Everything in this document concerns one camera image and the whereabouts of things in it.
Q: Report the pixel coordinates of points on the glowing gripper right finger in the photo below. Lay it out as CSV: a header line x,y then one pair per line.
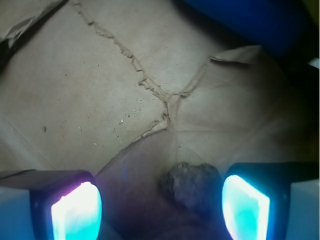
x,y
272,201

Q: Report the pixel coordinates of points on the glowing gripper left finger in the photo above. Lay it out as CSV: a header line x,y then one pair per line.
x,y
49,205

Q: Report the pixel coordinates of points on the brown rough rock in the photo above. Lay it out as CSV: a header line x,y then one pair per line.
x,y
193,188

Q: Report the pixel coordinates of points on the brown paper bag tray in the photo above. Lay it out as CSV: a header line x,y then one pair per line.
x,y
126,89

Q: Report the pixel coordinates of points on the blue plastic bottle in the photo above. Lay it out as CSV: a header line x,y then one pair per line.
x,y
281,27

